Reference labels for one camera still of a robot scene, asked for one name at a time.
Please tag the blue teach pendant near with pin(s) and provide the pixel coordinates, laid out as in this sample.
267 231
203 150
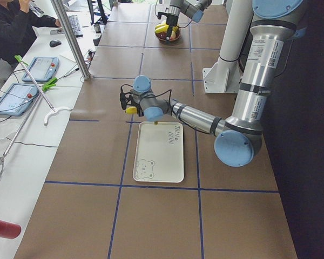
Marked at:
17 99

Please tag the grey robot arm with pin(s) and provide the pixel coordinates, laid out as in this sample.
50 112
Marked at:
238 137
193 11

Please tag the aluminium frame post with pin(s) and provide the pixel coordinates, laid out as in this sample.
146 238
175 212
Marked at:
71 38

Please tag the person in black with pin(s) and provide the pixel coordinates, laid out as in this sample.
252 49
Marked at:
16 28

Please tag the black keyboard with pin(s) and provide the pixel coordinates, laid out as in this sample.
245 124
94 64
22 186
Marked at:
75 25

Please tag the yellow banana moved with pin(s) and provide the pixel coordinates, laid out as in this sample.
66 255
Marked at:
160 28
131 110

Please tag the white bear serving tray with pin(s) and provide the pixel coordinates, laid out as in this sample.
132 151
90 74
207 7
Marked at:
159 153

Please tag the black computer mouse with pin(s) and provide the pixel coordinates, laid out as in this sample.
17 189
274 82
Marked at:
54 43

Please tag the blue teach pendant far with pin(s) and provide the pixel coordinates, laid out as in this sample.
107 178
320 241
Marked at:
43 68

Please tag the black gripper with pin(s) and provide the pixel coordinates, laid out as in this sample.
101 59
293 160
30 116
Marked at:
171 20

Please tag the red cylinder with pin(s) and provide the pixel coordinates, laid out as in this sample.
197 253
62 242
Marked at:
9 230

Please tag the brown wicker basket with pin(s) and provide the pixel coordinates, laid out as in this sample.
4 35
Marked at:
162 36

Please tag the blue teach pendant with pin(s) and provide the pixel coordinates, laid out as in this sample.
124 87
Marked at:
43 68
17 99

